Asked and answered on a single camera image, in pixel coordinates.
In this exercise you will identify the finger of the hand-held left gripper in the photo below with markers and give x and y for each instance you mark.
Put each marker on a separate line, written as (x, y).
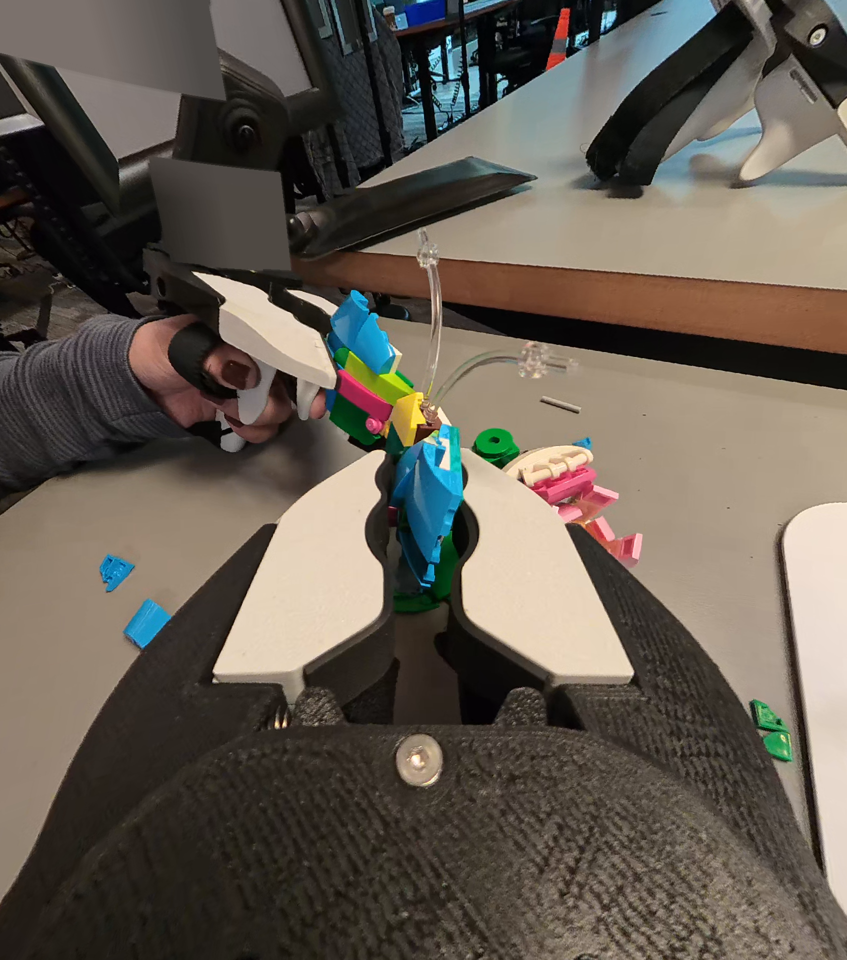
(268, 338)
(317, 302)

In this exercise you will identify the colourful lego butterfly model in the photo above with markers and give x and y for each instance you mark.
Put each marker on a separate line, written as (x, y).
(423, 509)

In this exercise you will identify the blue lego piece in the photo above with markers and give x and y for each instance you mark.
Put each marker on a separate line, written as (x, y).
(147, 622)
(117, 572)

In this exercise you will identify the black office chair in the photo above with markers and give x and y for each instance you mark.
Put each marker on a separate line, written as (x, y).
(243, 127)

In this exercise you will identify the blue storage bin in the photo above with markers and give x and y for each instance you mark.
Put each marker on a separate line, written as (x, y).
(432, 10)

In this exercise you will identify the green lego plate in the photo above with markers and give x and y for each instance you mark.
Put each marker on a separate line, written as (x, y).
(777, 747)
(767, 716)

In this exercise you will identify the spare hand-held gripper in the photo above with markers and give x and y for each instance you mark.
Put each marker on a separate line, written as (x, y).
(805, 60)

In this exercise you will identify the grey desk with wooden edge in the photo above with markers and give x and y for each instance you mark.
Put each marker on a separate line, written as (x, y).
(619, 248)

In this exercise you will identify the person's left hand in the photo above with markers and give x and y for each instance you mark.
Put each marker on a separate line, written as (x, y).
(178, 408)

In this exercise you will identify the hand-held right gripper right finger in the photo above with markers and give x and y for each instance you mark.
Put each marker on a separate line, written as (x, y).
(544, 592)

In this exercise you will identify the orange traffic cone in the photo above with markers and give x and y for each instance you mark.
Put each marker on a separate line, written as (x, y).
(559, 37)

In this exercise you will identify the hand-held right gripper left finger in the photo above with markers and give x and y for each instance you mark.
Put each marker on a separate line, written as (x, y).
(297, 592)

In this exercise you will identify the small grey lego rod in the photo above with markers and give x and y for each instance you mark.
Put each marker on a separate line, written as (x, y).
(559, 406)

